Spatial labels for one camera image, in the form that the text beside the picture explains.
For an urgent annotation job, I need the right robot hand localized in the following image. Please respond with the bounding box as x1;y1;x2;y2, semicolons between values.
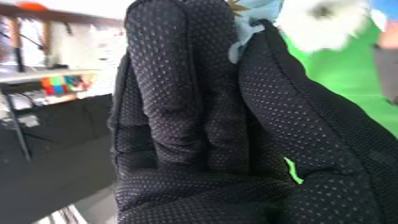
107;0;398;224

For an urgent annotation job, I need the white flower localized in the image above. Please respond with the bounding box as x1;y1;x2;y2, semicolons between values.
276;0;373;54

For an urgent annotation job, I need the person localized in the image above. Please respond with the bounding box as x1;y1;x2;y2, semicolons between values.
368;0;398;105

